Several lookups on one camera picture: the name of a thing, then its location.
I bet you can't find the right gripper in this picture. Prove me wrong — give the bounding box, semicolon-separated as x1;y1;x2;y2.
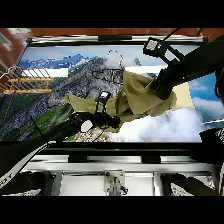
150;65;178;101

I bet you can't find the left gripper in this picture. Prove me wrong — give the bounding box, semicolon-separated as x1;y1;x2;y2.
91;112;121;130

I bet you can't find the olive shirt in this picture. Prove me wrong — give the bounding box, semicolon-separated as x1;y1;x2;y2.
63;69;178;123

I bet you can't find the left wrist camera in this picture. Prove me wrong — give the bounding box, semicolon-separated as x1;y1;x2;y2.
95;90;113;115

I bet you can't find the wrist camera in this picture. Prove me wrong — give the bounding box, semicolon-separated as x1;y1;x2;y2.
95;90;113;115
142;36;185;64

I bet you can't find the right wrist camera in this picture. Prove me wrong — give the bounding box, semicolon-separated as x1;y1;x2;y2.
142;36;185;64

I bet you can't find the black cable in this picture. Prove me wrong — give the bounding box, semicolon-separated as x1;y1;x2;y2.
162;28;183;43

